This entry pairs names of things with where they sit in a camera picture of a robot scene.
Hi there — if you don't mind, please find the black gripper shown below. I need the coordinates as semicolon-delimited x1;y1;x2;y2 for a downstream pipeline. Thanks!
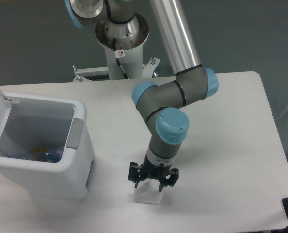
128;156;179;192

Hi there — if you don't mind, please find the white plastic wrapper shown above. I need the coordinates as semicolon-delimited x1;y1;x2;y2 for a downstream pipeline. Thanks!
134;179;163;204

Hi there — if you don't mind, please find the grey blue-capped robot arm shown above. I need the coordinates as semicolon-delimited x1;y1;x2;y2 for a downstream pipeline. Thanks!
65;0;219;189

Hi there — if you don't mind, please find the white trash can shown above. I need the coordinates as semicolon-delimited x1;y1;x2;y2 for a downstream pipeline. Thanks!
0;92;95;199

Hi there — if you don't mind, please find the colourful trash inside can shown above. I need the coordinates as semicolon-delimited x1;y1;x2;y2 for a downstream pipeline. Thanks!
13;146;64;163

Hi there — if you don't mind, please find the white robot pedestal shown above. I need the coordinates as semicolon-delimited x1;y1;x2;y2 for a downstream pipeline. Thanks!
95;13;149;80

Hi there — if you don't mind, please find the white metal base frame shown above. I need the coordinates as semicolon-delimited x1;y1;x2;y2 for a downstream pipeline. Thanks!
72;57;161;83

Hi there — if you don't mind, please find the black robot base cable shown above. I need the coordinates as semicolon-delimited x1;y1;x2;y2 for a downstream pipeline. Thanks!
112;38;130;80

